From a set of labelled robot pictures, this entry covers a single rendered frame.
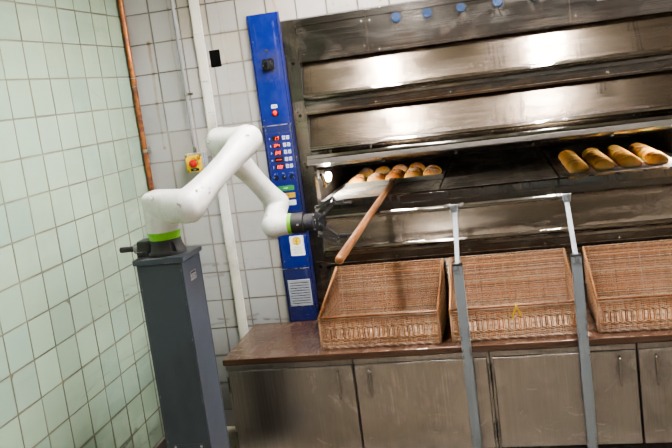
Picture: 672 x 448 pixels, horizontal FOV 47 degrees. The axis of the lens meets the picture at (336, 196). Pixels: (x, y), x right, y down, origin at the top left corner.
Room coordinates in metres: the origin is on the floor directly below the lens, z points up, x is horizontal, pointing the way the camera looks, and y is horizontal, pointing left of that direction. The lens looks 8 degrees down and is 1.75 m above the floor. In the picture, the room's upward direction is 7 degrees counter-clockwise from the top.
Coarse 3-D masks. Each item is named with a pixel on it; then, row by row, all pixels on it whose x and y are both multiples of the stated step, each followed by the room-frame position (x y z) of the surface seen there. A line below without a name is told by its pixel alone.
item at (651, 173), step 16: (576, 176) 3.65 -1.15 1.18; (592, 176) 3.60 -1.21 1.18; (608, 176) 3.59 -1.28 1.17; (624, 176) 3.57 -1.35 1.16; (640, 176) 3.56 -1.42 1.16; (656, 176) 3.54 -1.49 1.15; (416, 192) 3.82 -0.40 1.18; (432, 192) 3.76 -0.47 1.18; (448, 192) 3.75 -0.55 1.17; (464, 192) 3.73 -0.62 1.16; (480, 192) 3.71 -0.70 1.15; (496, 192) 3.70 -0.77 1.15; (320, 208) 3.88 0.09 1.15; (336, 208) 3.87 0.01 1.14
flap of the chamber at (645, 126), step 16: (592, 128) 3.46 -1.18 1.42; (608, 128) 3.45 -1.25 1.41; (624, 128) 3.43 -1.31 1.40; (640, 128) 3.42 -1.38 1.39; (656, 128) 3.49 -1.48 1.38; (448, 144) 3.60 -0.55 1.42; (464, 144) 3.58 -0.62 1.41; (480, 144) 3.56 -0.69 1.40; (496, 144) 3.56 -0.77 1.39; (512, 144) 3.64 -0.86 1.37; (320, 160) 3.73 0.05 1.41; (336, 160) 3.71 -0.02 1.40; (352, 160) 3.70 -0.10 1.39; (368, 160) 3.79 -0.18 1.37
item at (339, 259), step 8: (392, 184) 4.07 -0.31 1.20; (384, 192) 3.77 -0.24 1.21; (376, 200) 3.55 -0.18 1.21; (376, 208) 3.39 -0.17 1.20; (368, 216) 3.17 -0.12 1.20; (360, 224) 3.00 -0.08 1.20; (360, 232) 2.89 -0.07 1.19; (352, 240) 2.73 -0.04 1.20; (344, 248) 2.60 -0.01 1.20; (336, 256) 2.50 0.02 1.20; (344, 256) 2.52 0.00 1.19
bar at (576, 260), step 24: (336, 216) 3.48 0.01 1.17; (360, 216) 3.46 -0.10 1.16; (456, 216) 3.35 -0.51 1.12; (456, 240) 3.26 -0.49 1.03; (456, 264) 3.16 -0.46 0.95; (576, 264) 3.05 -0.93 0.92; (456, 288) 3.15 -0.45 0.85; (576, 288) 3.05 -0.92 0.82; (576, 312) 3.05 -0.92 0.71; (480, 432) 3.15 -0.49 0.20
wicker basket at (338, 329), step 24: (360, 264) 3.81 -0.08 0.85; (384, 264) 3.78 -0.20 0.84; (408, 264) 3.76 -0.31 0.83; (432, 264) 3.72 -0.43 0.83; (336, 288) 3.77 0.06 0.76; (360, 288) 3.79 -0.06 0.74; (384, 288) 3.76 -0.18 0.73; (408, 288) 3.72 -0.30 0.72; (432, 288) 3.70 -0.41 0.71; (336, 312) 3.72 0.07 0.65; (360, 312) 3.76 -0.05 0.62; (384, 312) 3.73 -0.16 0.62; (408, 312) 3.30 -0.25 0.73; (432, 312) 3.27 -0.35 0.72; (336, 336) 3.38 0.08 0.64; (360, 336) 3.35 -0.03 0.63; (384, 336) 3.33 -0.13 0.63; (408, 336) 3.30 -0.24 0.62; (432, 336) 3.28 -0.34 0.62
